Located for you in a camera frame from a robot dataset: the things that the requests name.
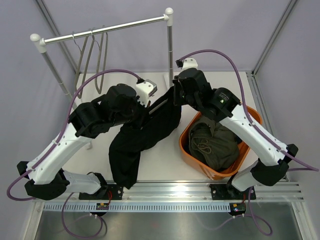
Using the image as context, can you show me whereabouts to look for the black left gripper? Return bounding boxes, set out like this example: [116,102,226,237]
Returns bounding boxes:
[110,94,151,130]

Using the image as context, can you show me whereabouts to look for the black shorts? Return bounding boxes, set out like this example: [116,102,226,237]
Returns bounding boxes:
[108,87,183,190]

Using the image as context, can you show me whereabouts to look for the olive green shorts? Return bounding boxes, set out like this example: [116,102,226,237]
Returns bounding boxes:
[188,116,242,172]

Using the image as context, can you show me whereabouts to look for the grey hanger with metal hook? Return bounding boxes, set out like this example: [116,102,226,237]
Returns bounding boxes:
[73,36,88,92]

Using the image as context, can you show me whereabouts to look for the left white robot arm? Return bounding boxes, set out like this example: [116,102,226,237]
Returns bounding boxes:
[17,79,157,201]

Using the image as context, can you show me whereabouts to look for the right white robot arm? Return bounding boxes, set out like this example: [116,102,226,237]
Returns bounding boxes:
[172,57,298,199]

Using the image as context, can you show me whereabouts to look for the orange plastic basket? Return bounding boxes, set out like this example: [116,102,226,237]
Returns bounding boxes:
[179,112,250,181]

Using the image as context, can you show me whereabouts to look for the white clothes rack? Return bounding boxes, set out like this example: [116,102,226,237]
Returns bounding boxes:
[30,7,174,99]

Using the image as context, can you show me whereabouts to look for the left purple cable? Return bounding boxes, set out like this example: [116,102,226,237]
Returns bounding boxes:
[6,69,146,238]

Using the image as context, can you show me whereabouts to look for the aluminium mounting rail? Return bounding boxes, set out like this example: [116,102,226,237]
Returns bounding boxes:
[32,181,305,203]

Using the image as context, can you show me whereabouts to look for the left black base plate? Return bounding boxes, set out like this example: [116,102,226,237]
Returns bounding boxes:
[78,184,123,201]

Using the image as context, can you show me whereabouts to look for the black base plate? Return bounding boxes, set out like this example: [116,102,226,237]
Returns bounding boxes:
[78,184,123,201]
[209,184,257,201]

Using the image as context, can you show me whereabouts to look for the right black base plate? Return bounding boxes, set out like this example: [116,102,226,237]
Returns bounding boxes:
[209,184,257,201]

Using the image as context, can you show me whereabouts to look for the white slotted cable duct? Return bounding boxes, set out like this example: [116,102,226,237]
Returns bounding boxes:
[43,201,247,213]

